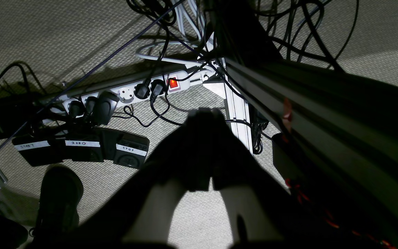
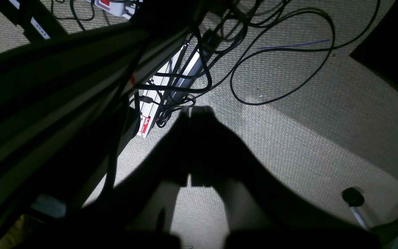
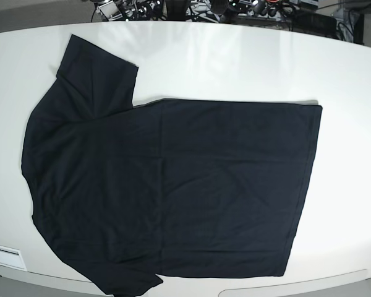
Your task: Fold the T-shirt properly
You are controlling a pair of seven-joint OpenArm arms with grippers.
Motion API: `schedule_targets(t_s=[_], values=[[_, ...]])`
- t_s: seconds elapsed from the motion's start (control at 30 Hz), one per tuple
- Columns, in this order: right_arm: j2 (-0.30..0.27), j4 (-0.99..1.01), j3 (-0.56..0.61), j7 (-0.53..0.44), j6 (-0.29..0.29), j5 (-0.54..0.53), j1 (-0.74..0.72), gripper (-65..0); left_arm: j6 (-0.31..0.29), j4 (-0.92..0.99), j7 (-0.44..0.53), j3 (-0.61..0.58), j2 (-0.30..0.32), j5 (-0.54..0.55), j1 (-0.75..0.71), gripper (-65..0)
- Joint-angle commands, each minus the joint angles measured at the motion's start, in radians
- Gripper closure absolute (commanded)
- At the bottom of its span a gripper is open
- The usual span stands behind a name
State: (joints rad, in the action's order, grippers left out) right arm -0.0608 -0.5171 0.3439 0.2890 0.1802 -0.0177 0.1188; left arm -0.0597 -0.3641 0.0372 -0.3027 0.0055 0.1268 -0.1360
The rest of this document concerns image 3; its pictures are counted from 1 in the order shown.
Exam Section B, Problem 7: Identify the white power strip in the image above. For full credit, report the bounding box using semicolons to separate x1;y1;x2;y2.
185;1;282;25

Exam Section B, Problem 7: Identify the black equipment box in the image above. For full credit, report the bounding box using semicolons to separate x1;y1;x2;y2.
291;12;338;39

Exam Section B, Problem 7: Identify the white label plate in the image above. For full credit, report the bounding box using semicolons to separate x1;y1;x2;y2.
0;246;27;271

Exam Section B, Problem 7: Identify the black cable bundle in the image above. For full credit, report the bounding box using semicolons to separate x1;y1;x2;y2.
91;0;168;22

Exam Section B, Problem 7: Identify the black T-shirt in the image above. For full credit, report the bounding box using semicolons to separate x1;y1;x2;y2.
21;35;322;296

